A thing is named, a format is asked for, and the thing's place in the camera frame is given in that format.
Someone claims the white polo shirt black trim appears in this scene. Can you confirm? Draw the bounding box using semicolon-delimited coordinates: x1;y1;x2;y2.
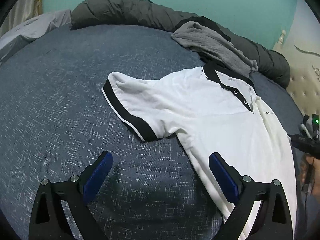
102;61;297;240

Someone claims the person's right hand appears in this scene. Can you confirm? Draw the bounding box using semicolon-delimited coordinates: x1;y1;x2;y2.
299;153;315;195

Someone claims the black tracker box green light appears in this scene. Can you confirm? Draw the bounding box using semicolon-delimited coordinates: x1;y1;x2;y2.
300;114;319;141

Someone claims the cream tufted headboard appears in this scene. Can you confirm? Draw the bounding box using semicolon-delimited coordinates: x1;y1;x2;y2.
272;0;320;120

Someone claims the grey folded garment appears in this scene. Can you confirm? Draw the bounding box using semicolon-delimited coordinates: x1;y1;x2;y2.
171;21;258;78

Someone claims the light grey pillow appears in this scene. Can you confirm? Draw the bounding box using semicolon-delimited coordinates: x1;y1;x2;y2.
1;9;71;64

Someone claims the dark grey rolled duvet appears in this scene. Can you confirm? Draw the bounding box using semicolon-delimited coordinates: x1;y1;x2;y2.
71;0;290;88

